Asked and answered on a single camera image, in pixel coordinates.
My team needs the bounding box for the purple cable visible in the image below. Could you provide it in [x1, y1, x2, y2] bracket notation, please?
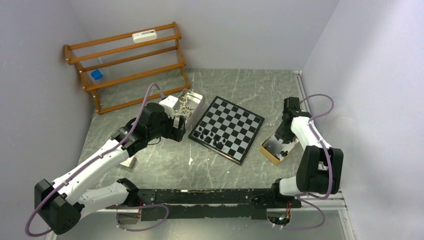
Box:
[281, 93, 335, 231]
[25, 82, 170, 238]

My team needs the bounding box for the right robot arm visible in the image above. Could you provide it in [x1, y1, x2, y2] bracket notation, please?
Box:
[269, 97, 344, 207]

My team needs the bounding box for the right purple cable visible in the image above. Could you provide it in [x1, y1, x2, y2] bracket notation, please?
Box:
[281, 93, 335, 231]

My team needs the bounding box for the gold tin of black pieces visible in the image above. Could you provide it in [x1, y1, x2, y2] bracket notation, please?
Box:
[259, 133, 299, 166]

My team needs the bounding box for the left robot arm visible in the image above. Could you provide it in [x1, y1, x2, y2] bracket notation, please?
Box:
[34, 102, 186, 235]

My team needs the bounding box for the pink tin of white pieces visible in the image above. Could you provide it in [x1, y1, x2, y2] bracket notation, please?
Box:
[174, 89, 204, 129]

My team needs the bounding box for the white box on rack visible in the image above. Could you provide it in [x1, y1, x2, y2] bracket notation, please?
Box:
[132, 29, 158, 44]

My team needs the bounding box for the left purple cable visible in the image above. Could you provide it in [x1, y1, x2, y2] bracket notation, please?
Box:
[25, 82, 170, 238]

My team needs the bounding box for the wooden shelf rack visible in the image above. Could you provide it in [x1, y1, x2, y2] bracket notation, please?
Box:
[63, 21, 191, 115]

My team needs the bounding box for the chessboard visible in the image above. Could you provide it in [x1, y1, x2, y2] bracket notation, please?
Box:
[188, 96, 265, 165]

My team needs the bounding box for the small card box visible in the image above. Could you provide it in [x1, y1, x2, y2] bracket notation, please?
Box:
[120, 156, 137, 169]

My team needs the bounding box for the blue cap container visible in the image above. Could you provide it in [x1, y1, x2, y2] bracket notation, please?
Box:
[90, 69, 104, 81]

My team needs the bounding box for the black chess king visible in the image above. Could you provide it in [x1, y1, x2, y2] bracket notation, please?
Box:
[216, 142, 224, 150]

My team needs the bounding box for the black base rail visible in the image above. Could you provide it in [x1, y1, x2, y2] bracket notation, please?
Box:
[118, 186, 302, 221]

